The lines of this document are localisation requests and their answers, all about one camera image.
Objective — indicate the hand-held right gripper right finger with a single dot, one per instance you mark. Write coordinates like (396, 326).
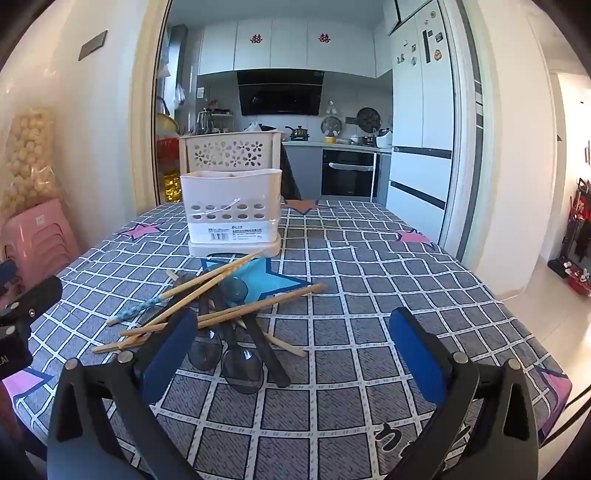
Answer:
(415, 355)

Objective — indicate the stack of pink plastic stools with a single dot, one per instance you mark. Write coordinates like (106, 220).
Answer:
(41, 244)

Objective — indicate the pile of red household goods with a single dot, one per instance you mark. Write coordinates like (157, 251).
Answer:
(577, 230)

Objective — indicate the gold foil package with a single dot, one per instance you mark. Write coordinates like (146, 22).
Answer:
(173, 187)

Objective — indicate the black range hood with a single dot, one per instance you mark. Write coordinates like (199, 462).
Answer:
(279, 94)

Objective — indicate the beige flower-cutout storage cart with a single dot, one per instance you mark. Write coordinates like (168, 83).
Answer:
(231, 152)

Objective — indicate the red paper decoration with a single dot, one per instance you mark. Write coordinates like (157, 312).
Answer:
(255, 38)
(324, 38)

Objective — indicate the white plastic bag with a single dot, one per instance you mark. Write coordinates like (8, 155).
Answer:
(256, 127)

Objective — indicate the white refrigerator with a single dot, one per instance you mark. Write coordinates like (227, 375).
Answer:
(420, 120)

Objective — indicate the grey checked tablecloth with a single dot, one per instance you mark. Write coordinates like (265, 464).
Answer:
(369, 300)

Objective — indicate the white plastic utensil holder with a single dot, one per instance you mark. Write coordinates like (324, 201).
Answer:
(231, 217)

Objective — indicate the black built-in oven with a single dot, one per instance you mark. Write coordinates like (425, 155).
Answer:
(346, 173)

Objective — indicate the plain wooden chopstick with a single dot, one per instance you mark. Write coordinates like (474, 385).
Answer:
(277, 300)
(288, 347)
(138, 331)
(184, 304)

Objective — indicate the round black pan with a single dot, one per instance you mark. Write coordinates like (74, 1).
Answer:
(369, 119)

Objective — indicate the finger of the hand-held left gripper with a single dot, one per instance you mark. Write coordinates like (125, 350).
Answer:
(7, 274)
(37, 295)

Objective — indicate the small cooking pot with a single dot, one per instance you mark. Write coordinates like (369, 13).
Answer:
(298, 133)

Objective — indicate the grey wall switch panel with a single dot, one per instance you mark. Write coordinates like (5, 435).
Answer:
(93, 45)

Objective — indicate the yellow basin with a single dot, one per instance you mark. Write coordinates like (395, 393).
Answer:
(166, 124)

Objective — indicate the hanging plastic bag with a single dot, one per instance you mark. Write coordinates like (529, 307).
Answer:
(179, 96)

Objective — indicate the bag of yellow balls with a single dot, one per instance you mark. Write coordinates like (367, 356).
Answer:
(27, 161)

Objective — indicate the metal kettle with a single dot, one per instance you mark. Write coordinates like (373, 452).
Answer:
(205, 121)

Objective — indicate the round grey steamer rack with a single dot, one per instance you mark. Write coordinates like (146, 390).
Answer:
(331, 124)

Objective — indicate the red plastic basket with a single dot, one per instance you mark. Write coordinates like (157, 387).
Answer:
(168, 148)

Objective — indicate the white upper cabinets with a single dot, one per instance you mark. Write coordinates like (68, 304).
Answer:
(291, 50)

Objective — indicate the translucent grey spoon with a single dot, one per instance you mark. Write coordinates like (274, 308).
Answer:
(185, 282)
(242, 371)
(205, 353)
(233, 290)

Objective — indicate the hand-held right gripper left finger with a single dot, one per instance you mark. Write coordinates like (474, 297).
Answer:
(168, 355)

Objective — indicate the black strip fridge magnet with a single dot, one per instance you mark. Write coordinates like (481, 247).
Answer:
(426, 46)

